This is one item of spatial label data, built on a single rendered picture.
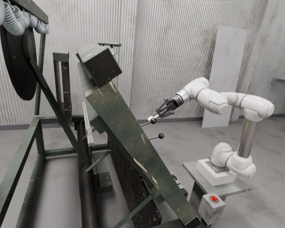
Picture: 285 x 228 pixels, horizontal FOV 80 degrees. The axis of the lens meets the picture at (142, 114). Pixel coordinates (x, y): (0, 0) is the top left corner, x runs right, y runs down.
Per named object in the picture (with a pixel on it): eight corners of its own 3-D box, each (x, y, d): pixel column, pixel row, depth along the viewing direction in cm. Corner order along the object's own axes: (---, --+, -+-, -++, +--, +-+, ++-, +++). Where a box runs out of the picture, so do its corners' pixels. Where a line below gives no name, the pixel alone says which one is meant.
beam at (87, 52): (99, 88, 59) (123, 73, 60) (82, 62, 54) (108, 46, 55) (78, 52, 248) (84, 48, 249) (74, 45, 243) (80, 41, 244)
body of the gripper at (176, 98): (178, 102, 112) (167, 110, 111) (173, 92, 108) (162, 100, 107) (184, 106, 106) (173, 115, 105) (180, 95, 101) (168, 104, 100)
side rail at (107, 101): (184, 225, 114) (197, 215, 115) (85, 97, 59) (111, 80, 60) (179, 217, 119) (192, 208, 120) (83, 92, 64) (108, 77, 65)
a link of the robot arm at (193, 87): (180, 84, 107) (194, 94, 98) (199, 71, 109) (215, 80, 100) (182, 96, 115) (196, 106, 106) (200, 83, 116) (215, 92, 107)
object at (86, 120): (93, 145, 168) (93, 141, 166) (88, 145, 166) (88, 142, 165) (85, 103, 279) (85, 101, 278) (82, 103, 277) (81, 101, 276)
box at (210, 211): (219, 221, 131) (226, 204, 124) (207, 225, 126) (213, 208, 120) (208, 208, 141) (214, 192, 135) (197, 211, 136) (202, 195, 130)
